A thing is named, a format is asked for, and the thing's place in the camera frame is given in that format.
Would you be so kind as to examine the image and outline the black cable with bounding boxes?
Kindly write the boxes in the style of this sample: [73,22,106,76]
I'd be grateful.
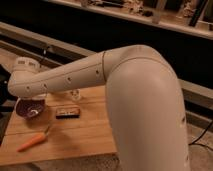
[38,46,52,68]

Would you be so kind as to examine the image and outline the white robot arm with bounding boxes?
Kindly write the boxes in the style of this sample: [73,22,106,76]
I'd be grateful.
[8,45,190,171]

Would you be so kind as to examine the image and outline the orange carrot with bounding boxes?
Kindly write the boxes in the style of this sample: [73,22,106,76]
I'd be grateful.
[17,125,51,152]

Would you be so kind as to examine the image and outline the wooden table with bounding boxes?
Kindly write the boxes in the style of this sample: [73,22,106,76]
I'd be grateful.
[0,86,116,166]

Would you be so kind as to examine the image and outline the maroon bowl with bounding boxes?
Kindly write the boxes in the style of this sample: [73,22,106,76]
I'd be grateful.
[15,99,45,119]

